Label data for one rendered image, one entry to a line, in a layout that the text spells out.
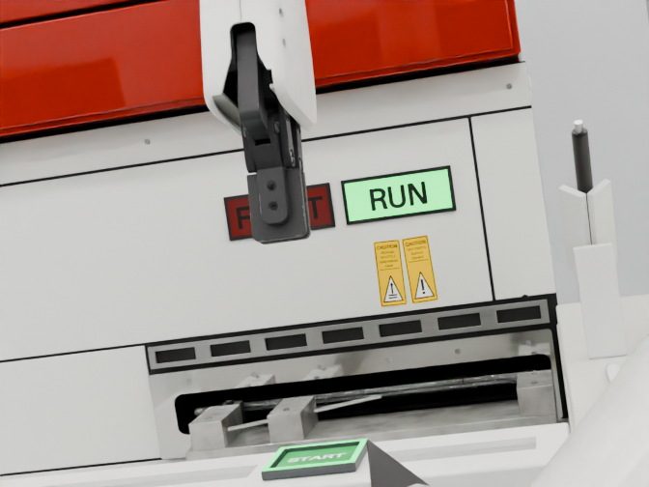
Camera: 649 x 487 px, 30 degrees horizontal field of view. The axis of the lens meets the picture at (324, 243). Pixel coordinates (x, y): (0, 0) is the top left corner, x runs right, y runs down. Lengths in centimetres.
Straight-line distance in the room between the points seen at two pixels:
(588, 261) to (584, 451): 51
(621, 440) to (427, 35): 86
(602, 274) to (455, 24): 39
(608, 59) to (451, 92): 151
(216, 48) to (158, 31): 60
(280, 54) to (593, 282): 35
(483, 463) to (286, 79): 24
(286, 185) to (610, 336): 33
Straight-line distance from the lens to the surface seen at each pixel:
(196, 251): 133
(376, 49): 124
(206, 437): 122
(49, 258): 139
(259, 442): 122
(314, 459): 73
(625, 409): 43
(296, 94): 71
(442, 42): 124
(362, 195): 129
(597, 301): 94
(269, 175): 70
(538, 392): 116
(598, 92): 277
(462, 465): 69
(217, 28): 69
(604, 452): 42
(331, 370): 130
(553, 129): 276
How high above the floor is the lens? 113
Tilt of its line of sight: 3 degrees down
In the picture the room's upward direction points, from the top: 8 degrees counter-clockwise
